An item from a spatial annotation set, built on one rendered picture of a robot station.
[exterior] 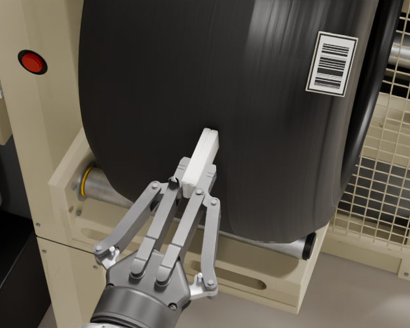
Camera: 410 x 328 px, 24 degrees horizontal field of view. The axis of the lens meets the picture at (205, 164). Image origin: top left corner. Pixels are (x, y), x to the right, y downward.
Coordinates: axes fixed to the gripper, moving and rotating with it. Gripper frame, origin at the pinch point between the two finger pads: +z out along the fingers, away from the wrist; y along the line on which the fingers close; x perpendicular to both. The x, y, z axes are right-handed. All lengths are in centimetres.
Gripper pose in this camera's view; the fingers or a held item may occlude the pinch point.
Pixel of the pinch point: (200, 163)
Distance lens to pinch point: 96.8
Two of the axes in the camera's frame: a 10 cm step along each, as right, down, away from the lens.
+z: 3.4, -8.0, 5.0
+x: 0.5, 5.4, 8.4
